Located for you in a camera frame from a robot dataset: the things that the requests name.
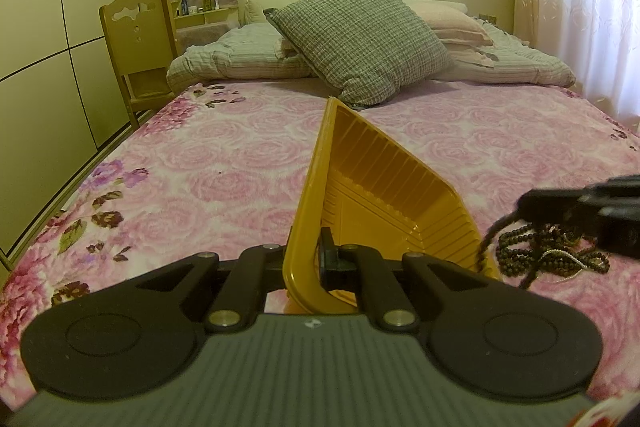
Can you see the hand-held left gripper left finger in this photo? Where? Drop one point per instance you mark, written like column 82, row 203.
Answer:
column 255, row 267

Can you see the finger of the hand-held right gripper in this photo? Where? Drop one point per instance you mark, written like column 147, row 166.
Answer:
column 550, row 207

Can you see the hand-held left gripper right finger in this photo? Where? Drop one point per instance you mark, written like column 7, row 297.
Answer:
column 327, row 257

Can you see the yellow plastic tray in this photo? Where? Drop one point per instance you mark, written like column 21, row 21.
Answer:
column 380, row 167

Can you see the pink floral blanket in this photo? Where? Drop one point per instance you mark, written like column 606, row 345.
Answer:
column 225, row 157

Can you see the red white cloth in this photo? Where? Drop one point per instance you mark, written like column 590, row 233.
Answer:
column 610, row 412

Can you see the white curtain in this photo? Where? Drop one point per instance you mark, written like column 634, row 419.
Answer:
column 585, row 7

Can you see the pink pillow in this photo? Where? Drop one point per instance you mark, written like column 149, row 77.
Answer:
column 450, row 24

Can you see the grey striped quilt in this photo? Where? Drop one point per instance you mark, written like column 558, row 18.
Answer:
column 240, row 57

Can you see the green checked pillow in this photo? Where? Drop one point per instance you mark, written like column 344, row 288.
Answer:
column 360, row 37

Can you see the wooden chair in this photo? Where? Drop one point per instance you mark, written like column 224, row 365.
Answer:
column 140, row 37

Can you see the dark blue bottle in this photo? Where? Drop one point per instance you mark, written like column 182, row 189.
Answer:
column 184, row 6

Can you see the cream wardrobe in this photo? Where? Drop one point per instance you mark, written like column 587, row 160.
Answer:
column 50, row 82

